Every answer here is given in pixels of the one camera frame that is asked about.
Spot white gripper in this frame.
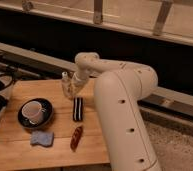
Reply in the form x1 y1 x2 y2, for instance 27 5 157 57
61 69 90 99

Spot black white striped eraser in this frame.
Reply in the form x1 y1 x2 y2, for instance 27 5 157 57
73 97 83 122

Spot red brown chili pepper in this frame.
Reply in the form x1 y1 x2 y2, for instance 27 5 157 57
70 126 83 151

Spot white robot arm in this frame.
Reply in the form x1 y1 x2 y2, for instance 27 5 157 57
62 52 162 171

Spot black saucer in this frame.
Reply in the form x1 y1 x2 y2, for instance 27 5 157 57
17 98 53 130

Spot white cup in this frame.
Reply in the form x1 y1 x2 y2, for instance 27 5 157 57
22 101 45 124

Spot blue sponge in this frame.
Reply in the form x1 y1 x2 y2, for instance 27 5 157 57
30 131 54 147

